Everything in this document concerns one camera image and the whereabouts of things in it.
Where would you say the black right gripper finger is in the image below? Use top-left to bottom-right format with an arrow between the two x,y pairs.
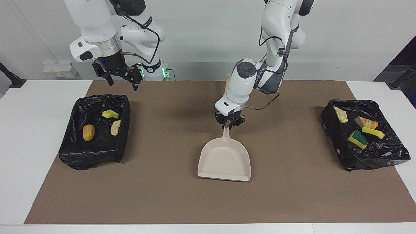
92,60 -> 115,87
125,64 -> 144,91

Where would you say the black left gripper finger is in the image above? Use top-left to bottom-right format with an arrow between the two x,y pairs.
215,111 -> 230,126
230,112 -> 246,128

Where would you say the beige plastic dustpan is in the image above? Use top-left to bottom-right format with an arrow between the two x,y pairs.
197,123 -> 252,182

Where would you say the striped croissant piece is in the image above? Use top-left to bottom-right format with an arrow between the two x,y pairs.
354,116 -> 379,130
110,119 -> 122,136

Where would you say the brown bread roll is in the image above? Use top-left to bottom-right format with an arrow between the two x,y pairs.
82,124 -> 95,141

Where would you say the pale bread piece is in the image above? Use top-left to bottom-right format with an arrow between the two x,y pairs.
334,106 -> 349,123

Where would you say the green yellow sponge piece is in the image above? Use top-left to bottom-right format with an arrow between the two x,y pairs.
348,130 -> 368,150

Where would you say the black bag lined bin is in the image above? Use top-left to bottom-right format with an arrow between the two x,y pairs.
59,94 -> 131,170
321,99 -> 411,172

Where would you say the brown table mat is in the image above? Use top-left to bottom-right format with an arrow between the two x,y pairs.
24,80 -> 416,225

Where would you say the white wall socket box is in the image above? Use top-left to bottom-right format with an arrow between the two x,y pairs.
43,63 -> 78,78

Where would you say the black stand post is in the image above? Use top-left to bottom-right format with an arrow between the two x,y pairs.
0,62 -> 26,89
386,63 -> 416,90

